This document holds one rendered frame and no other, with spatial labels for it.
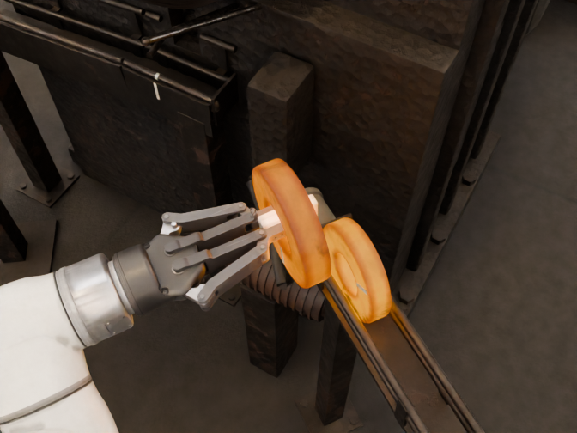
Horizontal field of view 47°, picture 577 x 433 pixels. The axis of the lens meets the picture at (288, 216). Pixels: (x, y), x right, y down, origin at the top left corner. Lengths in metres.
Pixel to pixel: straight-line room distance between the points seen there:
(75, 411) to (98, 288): 0.13
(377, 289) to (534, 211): 1.14
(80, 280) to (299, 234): 0.23
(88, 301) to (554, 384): 1.29
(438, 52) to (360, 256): 0.34
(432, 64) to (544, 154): 1.17
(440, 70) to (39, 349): 0.66
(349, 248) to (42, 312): 0.41
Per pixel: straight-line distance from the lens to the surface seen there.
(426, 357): 0.94
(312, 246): 0.72
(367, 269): 0.90
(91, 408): 0.75
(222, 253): 0.74
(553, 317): 1.85
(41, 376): 0.73
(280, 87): 1.07
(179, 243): 0.75
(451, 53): 1.04
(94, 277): 0.72
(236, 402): 1.64
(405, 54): 1.03
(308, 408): 1.62
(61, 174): 2.06
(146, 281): 0.72
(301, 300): 1.18
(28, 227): 1.98
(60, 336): 0.73
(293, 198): 0.71
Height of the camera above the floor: 1.56
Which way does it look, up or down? 56 degrees down
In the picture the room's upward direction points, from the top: straight up
